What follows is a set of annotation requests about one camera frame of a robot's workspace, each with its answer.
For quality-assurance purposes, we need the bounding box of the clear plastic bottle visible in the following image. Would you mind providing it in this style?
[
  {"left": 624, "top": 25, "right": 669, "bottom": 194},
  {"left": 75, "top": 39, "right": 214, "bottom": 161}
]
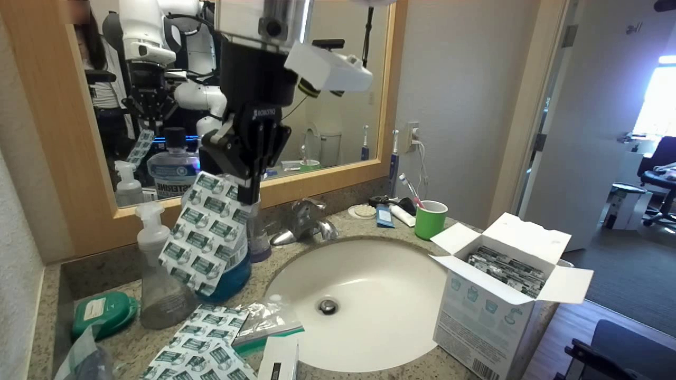
[{"left": 135, "top": 200, "right": 187, "bottom": 332}]

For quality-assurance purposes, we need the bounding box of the white oval sink basin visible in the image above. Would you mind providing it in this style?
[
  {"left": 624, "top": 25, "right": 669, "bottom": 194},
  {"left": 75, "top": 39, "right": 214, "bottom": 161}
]
[{"left": 262, "top": 234, "right": 452, "bottom": 375}]

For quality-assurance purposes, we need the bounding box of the wood framed mirror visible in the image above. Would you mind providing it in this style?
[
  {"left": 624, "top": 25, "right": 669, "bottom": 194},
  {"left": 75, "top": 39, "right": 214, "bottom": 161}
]
[{"left": 0, "top": 0, "right": 409, "bottom": 265}]

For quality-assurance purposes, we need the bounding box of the electric toothbrush with charger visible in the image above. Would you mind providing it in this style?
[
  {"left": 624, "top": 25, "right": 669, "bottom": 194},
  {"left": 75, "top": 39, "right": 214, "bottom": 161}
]
[{"left": 389, "top": 126, "right": 403, "bottom": 202}]

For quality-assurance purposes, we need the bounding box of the teal oval case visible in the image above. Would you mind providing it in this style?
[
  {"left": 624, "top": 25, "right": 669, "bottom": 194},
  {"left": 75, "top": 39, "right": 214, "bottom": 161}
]
[{"left": 70, "top": 289, "right": 140, "bottom": 344}]

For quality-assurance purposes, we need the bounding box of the green mug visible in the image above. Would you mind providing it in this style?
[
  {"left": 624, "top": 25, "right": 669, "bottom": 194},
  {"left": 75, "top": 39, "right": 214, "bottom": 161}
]
[{"left": 411, "top": 198, "right": 450, "bottom": 240}]

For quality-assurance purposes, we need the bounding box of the clear green-seal zip bag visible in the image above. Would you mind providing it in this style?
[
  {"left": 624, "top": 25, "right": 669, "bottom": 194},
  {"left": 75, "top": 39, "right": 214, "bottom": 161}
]
[{"left": 229, "top": 293, "right": 307, "bottom": 355}]

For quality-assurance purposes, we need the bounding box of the blue mouthwash bottle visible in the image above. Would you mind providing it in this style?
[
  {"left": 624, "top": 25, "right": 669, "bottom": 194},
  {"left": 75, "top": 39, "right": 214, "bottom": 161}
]
[{"left": 198, "top": 202, "right": 272, "bottom": 306}]

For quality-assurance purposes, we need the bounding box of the pink toothbrush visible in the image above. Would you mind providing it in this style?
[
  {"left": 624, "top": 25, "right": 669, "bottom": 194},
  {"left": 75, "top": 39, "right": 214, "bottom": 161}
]
[{"left": 397, "top": 175, "right": 429, "bottom": 209}]

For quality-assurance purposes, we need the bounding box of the clear plastic package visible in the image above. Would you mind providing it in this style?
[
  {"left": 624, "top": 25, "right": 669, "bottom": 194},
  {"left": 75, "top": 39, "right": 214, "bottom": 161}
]
[{"left": 51, "top": 326, "right": 114, "bottom": 380}]

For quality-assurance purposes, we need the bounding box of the white teal cardboard box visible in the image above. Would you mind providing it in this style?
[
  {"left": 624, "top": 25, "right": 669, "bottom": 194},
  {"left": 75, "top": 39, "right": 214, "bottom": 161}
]
[{"left": 429, "top": 212, "right": 596, "bottom": 380}]

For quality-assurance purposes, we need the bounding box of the grey packets stack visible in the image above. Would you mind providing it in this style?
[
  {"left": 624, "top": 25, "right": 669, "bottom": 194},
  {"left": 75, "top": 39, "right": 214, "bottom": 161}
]
[{"left": 463, "top": 245, "right": 546, "bottom": 297}]

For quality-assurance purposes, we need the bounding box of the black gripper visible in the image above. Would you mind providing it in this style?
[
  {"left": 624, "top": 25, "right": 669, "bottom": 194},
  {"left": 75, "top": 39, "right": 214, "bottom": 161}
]
[{"left": 215, "top": 31, "right": 301, "bottom": 207}]

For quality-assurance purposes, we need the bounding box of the white door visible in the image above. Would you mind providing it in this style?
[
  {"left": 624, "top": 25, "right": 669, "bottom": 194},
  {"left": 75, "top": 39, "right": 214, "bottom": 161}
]
[{"left": 520, "top": 0, "right": 668, "bottom": 251}]

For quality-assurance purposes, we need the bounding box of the white wall plug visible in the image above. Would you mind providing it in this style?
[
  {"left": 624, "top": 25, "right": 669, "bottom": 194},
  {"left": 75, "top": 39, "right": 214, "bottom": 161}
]
[{"left": 405, "top": 120, "right": 426, "bottom": 154}]

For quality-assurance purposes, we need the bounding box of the white blue tube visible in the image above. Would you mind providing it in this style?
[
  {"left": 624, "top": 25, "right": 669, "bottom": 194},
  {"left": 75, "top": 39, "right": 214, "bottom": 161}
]
[{"left": 374, "top": 200, "right": 397, "bottom": 229}]

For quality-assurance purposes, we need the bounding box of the green white blister sheet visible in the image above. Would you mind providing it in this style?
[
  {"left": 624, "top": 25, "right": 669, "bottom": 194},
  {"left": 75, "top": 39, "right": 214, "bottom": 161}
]
[
  {"left": 177, "top": 302, "right": 249, "bottom": 343},
  {"left": 141, "top": 332, "right": 260, "bottom": 380},
  {"left": 155, "top": 170, "right": 255, "bottom": 297}
]

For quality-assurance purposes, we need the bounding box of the white power cable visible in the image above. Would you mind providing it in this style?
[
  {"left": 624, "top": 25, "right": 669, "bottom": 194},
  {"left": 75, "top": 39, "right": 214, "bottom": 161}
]
[{"left": 409, "top": 145, "right": 429, "bottom": 200}]

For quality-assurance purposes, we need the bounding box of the dark office chair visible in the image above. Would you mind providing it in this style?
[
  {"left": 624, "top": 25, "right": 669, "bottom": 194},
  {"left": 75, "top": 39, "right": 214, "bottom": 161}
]
[{"left": 635, "top": 135, "right": 676, "bottom": 230}]

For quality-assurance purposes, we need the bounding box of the chrome faucet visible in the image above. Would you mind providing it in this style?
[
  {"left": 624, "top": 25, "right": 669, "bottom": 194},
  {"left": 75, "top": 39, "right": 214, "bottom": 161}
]
[{"left": 270, "top": 198, "right": 337, "bottom": 249}]

